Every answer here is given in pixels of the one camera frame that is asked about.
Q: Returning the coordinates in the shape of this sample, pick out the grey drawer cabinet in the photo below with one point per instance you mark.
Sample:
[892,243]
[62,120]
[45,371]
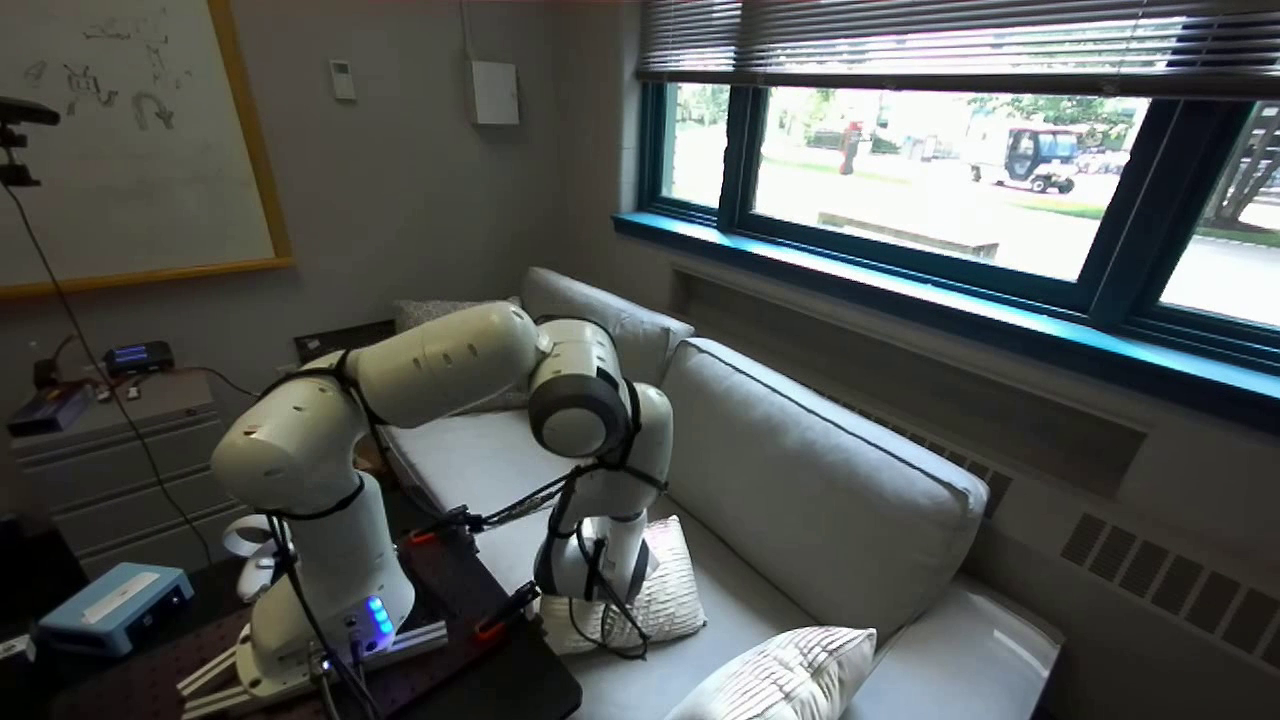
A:
[122,480]

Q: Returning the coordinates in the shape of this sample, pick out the teal framed window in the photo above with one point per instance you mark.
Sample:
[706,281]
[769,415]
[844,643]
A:
[1132,215]

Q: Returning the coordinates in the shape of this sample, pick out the white cup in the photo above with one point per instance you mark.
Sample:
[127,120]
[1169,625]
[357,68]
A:
[245,562]

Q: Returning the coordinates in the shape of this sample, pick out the small black device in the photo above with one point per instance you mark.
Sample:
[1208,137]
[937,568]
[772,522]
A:
[142,357]

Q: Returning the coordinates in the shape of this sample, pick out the cream pleated cushion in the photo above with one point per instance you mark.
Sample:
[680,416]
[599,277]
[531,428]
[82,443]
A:
[782,683]
[673,587]

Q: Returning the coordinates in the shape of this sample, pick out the grey lattice patterned cushion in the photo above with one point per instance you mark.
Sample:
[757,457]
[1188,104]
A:
[434,311]

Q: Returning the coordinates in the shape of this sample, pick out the radiator vent grille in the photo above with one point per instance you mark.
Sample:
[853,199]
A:
[1175,587]

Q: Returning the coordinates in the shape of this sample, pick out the dark window blinds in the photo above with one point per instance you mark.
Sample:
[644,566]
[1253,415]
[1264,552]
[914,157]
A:
[934,41]

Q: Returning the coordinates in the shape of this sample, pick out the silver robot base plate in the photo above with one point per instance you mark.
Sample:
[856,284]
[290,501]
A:
[406,645]

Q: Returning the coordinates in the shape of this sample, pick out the dark vehicle outside window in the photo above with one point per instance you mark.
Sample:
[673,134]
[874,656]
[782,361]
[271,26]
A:
[1042,157]

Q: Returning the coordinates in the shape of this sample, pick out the black camera on stand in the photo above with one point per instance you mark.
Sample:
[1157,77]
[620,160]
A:
[26,114]

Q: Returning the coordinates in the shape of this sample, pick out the dark flat box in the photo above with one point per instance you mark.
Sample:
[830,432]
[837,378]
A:
[55,410]

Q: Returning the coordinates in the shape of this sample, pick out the black robot table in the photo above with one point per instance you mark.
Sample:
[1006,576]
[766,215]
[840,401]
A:
[513,683]

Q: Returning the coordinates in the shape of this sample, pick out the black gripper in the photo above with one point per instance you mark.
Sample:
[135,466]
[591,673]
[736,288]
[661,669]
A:
[603,606]

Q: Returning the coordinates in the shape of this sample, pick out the white wall thermostat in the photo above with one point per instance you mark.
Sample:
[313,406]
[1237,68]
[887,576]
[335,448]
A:
[343,82]

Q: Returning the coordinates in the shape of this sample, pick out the grey fabric sofa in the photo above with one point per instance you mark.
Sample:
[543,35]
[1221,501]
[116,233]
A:
[824,492]

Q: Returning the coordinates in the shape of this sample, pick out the orange black bar clamp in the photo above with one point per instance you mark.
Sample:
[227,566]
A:
[510,608]
[443,524]

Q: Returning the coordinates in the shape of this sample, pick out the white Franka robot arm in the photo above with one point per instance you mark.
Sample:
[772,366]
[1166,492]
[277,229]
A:
[323,455]

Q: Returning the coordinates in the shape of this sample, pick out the light blue box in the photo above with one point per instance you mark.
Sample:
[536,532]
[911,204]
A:
[114,606]

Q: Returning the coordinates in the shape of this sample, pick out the wood framed whiteboard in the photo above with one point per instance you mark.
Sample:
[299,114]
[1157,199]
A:
[135,160]

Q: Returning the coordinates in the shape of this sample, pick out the white wall box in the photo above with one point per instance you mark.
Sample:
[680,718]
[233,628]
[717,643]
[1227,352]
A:
[493,90]

